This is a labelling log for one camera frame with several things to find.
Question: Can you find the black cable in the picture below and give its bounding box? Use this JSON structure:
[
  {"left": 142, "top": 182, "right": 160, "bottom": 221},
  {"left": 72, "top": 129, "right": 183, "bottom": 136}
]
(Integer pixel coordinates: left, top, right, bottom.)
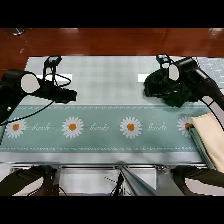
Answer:
[
  {"left": 0, "top": 99, "right": 56, "bottom": 128},
  {"left": 104, "top": 172, "right": 126, "bottom": 197},
  {"left": 207, "top": 99, "right": 224, "bottom": 132}
]

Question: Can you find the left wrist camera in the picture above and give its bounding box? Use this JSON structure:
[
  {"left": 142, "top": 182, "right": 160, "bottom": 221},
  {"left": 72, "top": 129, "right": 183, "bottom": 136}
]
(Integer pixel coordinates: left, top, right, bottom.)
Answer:
[{"left": 42, "top": 55, "right": 64, "bottom": 82}]

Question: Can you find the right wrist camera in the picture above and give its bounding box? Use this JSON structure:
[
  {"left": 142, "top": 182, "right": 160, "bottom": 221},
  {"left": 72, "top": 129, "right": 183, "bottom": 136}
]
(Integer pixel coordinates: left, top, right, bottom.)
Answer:
[{"left": 155, "top": 53, "right": 172, "bottom": 70}]

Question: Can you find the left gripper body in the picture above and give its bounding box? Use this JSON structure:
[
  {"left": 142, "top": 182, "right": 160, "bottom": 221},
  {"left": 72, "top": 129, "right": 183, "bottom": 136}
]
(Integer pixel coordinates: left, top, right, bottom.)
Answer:
[{"left": 53, "top": 87, "right": 78, "bottom": 104}]

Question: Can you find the black garment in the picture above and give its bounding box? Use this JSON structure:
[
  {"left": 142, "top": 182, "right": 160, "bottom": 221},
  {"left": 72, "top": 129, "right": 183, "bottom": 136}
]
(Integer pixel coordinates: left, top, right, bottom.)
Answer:
[{"left": 142, "top": 67, "right": 202, "bottom": 109}]

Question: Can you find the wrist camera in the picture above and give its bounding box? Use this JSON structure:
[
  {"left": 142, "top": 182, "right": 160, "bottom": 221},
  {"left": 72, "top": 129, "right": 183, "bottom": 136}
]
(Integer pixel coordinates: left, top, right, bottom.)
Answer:
[
  {"left": 42, "top": 55, "right": 64, "bottom": 82},
  {"left": 155, "top": 53, "right": 172, "bottom": 70}
]

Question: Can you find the cream garment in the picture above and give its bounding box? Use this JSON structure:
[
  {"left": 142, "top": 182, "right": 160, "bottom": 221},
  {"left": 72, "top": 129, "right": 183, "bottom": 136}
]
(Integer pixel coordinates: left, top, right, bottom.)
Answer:
[{"left": 189, "top": 112, "right": 224, "bottom": 174}]

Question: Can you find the grey-green garment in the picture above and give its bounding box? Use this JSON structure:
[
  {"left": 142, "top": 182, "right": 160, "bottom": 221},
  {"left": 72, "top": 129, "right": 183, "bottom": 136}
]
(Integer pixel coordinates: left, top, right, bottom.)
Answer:
[{"left": 188, "top": 125, "right": 216, "bottom": 169}]

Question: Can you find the silver frame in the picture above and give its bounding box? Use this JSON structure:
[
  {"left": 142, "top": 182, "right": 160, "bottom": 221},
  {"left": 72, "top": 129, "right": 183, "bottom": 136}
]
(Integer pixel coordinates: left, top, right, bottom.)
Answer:
[{"left": 0, "top": 162, "right": 224, "bottom": 197}]

